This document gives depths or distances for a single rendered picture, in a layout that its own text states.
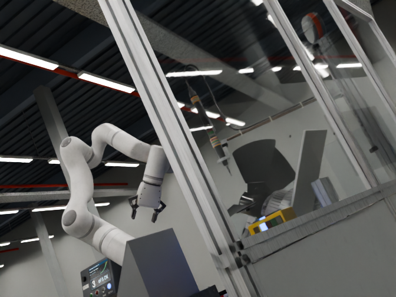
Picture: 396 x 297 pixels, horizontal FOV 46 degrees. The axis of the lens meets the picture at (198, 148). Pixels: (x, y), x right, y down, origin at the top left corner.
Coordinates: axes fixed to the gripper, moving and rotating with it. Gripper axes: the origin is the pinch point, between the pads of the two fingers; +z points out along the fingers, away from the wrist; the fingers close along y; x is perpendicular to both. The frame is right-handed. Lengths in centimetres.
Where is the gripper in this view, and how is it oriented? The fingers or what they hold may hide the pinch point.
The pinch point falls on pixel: (143, 218)
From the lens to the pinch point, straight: 200.5
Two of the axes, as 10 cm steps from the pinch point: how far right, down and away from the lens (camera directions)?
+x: 3.9, 0.9, -9.2
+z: -2.4, 9.7, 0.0
